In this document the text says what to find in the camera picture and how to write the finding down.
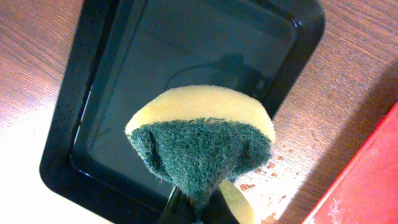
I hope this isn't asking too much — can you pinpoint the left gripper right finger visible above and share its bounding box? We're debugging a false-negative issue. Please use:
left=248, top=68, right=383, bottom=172
left=201, top=189, right=239, bottom=224

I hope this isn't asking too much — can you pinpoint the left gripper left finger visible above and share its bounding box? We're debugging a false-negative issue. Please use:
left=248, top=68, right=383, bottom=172
left=157, top=187, right=199, bottom=224

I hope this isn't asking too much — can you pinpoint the green yellow sponge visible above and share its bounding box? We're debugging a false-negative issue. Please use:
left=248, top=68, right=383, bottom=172
left=125, top=85, right=275, bottom=223

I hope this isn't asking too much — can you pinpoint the red plastic tray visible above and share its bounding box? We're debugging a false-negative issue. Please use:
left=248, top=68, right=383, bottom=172
left=303, top=105, right=397, bottom=224

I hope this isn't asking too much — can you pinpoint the black plastic tray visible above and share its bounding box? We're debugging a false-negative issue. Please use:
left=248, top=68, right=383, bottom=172
left=39, top=0, right=326, bottom=223

